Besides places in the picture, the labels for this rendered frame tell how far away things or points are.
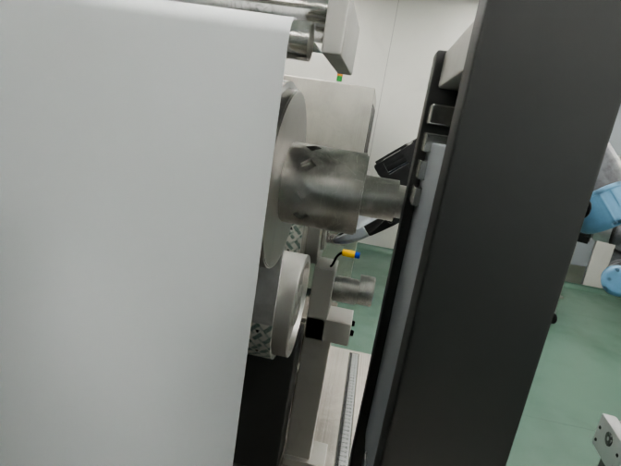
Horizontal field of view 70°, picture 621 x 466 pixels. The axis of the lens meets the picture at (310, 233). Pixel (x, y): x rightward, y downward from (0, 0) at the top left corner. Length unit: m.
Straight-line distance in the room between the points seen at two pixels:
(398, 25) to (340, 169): 4.90
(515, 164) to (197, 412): 0.25
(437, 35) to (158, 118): 4.99
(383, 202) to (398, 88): 4.79
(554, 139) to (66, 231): 0.27
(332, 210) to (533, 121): 0.18
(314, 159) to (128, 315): 0.16
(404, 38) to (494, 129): 5.02
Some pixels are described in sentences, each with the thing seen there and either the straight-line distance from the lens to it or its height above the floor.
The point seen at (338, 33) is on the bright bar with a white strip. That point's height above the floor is 1.43.
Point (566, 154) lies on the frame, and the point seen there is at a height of 1.39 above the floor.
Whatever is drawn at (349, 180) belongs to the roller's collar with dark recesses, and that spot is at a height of 1.35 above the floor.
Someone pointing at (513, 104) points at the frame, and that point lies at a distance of 0.17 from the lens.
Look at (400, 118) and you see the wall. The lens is 5.10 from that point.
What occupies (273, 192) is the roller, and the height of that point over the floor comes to 1.33.
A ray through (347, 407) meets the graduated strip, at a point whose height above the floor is 0.90.
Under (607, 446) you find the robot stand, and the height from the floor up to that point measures 0.73.
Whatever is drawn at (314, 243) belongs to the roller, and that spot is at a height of 1.23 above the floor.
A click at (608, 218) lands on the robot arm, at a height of 1.33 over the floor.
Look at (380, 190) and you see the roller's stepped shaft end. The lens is 0.33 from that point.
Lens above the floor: 1.39
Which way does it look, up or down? 14 degrees down
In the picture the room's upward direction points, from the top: 9 degrees clockwise
